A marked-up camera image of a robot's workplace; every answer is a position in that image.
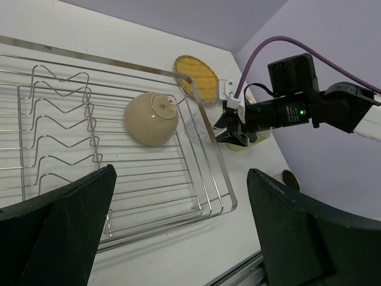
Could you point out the pale green mug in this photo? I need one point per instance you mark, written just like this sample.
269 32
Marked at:
261 136

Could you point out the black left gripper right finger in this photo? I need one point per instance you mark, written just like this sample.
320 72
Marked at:
307 242

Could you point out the beige ceramic bowl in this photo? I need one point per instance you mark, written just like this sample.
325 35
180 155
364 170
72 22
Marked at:
151 118

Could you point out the yellow woven-pattern plate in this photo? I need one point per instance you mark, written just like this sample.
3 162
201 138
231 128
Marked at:
201 74

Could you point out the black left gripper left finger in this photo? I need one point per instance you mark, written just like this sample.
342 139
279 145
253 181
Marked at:
52 239

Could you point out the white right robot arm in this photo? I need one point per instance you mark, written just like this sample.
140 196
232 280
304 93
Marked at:
296 100

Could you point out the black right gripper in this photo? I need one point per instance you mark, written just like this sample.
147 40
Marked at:
257 118

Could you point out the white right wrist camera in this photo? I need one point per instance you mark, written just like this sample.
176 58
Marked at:
225 92

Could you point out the metal tin cup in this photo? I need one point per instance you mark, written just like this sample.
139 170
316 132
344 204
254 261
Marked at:
287 178

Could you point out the wire dish rack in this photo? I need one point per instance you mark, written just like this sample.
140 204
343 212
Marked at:
62 118

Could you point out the aluminium front rail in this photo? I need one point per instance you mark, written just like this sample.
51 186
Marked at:
250 271

